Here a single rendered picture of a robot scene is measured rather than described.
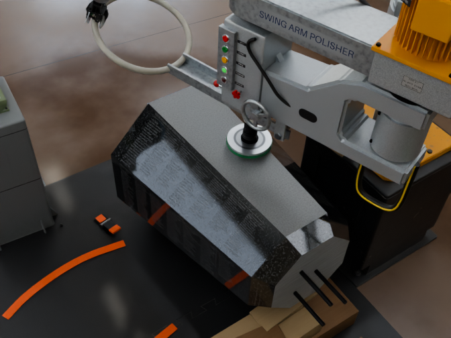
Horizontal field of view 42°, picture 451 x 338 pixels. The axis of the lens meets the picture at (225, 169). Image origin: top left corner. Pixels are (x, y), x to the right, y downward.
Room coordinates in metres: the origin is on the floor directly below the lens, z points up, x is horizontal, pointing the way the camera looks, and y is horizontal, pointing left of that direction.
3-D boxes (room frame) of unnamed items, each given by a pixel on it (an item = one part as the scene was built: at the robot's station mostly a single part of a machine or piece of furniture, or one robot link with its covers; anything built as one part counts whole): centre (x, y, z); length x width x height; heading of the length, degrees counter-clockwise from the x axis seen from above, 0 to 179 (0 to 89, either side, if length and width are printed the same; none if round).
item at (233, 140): (2.01, -0.11, 0.89); 0.21 x 0.21 x 0.01
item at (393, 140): (1.63, -0.64, 1.36); 0.19 x 0.19 x 0.20
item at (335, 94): (1.77, -0.42, 1.32); 0.74 x 0.23 x 0.49; 54
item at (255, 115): (1.85, -0.13, 1.22); 0.15 x 0.10 x 0.15; 54
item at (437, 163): (2.25, -0.84, 0.37); 0.66 x 0.66 x 0.74; 36
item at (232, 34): (1.96, 0.02, 1.39); 0.08 x 0.03 x 0.28; 54
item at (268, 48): (1.97, -0.17, 1.34); 0.36 x 0.22 x 0.45; 54
